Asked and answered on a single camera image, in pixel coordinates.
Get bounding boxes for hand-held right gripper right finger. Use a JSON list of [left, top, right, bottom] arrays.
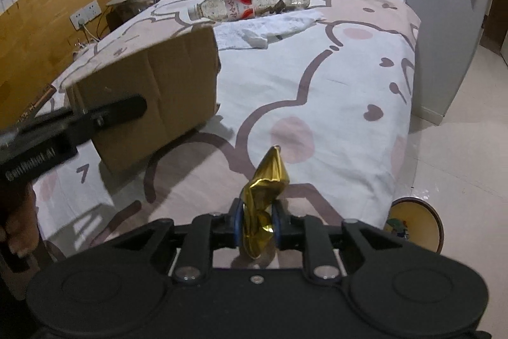
[[273, 205, 426, 283]]

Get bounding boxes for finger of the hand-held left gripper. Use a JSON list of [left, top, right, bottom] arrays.
[[64, 94, 149, 145]]

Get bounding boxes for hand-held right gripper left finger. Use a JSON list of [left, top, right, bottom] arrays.
[[90, 200, 244, 285]]

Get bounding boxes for gold foil wrapper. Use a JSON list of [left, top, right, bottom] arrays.
[[243, 144, 291, 259]]

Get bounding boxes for brown cardboard box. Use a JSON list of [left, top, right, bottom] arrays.
[[63, 23, 223, 175]]

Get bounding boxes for yellow trash bin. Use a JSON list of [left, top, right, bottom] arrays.
[[387, 197, 443, 254]]

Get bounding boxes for person's left hand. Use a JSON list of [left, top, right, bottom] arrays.
[[0, 180, 40, 258]]

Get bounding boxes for pink printed bedsheet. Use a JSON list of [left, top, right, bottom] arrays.
[[34, 0, 421, 256]]

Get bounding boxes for white wall socket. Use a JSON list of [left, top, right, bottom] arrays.
[[70, 0, 102, 31]]

